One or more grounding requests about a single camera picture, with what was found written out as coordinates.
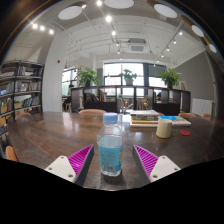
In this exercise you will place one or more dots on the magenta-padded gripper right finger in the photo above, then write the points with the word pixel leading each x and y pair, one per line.
pixel 164 166

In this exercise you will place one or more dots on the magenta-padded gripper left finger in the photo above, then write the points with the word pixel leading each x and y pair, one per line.
pixel 60 166

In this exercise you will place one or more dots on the clear blue-label water bottle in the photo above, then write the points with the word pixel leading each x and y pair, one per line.
pixel 110 153

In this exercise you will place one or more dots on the cream ceramic mug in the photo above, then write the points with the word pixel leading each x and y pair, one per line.
pixel 163 129

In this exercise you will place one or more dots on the flat round red coaster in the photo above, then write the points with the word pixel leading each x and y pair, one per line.
pixel 185 133

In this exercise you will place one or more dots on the red-edged white book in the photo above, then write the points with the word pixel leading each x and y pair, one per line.
pixel 141 125

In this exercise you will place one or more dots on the large flat white book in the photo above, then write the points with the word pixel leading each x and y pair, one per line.
pixel 181 121

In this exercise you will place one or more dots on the thin blue booklet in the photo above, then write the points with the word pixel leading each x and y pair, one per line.
pixel 168 117

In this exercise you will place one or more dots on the yellow-spined book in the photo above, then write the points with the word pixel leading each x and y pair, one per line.
pixel 143 121

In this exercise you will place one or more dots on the thick white-covered book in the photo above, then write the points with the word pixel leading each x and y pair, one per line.
pixel 144 113

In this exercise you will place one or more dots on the low dark shelf unit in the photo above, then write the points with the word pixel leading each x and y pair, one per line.
pixel 166 107

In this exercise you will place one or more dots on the orange chairs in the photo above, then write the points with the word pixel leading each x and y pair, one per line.
pixel 92 112

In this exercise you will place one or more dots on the tall dark bookshelf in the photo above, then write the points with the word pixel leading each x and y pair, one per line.
pixel 20 100

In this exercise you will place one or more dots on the potted green plant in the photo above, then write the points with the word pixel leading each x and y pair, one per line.
pixel 87 76
pixel 170 77
pixel 128 76

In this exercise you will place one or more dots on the ceiling air conditioner unit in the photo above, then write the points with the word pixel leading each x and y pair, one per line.
pixel 137 46

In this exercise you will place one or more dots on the round white ceiling panels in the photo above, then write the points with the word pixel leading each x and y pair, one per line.
pixel 70 12

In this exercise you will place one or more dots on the ceiling spot lights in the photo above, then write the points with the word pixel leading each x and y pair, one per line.
pixel 108 18

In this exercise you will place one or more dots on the white wall radiator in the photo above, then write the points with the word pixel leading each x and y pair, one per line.
pixel 201 106

